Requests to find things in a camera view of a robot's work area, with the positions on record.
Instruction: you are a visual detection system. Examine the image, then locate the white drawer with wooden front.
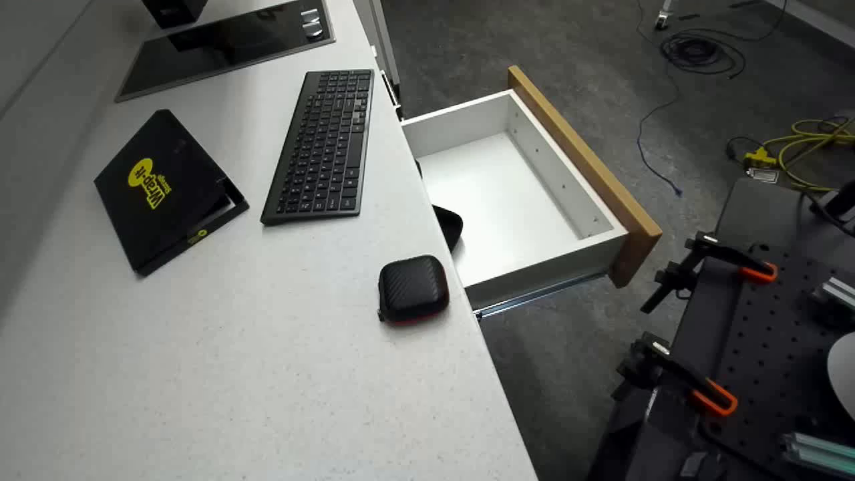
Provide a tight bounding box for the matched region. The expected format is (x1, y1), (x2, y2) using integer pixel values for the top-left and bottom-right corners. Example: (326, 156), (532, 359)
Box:
(397, 61), (664, 316)

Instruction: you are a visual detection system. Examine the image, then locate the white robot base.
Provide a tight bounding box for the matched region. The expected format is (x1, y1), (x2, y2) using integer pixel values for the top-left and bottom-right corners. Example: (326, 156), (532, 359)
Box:
(826, 328), (855, 423)

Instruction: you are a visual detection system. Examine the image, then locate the black pouch with red zipper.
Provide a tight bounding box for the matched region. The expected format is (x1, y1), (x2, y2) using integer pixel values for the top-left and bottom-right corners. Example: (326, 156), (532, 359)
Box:
(376, 253), (450, 328)

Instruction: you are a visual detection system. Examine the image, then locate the black computer keyboard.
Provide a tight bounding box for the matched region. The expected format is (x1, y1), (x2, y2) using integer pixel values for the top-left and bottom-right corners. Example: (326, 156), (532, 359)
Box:
(258, 68), (376, 227)

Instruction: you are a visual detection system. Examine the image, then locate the black notebook with yellow logo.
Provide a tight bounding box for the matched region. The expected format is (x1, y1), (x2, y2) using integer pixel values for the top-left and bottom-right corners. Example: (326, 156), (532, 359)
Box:
(90, 108), (250, 278)

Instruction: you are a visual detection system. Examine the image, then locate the white metal leg with caster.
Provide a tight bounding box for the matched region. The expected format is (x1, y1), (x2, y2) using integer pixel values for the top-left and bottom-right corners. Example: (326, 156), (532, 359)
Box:
(652, 0), (676, 34)

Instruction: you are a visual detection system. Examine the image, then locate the black perforated robot table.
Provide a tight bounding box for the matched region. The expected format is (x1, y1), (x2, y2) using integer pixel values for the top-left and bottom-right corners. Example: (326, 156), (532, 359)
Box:
(584, 171), (855, 481)

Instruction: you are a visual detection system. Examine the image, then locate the short silver aluminium profile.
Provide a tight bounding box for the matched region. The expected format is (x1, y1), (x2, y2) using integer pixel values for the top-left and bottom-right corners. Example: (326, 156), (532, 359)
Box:
(810, 273), (855, 316)

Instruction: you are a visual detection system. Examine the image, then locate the long silver aluminium profile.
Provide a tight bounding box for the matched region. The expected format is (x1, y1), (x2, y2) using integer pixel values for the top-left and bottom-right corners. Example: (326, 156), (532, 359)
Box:
(779, 430), (855, 481)

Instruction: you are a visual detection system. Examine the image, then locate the thin blue cable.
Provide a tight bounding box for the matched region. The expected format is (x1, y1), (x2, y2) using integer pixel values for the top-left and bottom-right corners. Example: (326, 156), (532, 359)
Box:
(632, 93), (686, 197)

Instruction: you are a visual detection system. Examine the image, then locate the black clamp with orange handle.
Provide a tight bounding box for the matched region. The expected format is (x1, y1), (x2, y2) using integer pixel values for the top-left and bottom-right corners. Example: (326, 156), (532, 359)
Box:
(612, 332), (743, 423)
(639, 231), (783, 316)

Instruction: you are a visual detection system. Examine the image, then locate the black glossy monitor base plate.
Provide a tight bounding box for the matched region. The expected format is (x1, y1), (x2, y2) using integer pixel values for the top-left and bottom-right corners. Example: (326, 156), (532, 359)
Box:
(114, 0), (337, 105)

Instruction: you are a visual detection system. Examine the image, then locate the coiled black cable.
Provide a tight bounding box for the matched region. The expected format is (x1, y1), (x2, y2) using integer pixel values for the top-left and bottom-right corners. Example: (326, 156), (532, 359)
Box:
(657, 24), (748, 80)

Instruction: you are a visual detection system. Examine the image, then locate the yellow cable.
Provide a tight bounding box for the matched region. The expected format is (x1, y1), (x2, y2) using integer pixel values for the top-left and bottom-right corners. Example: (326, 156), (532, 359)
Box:
(743, 114), (855, 197)

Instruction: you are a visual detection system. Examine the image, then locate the black mount bracket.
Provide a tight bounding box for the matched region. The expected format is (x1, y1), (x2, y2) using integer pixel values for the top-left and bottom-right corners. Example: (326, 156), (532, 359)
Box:
(804, 176), (855, 237)

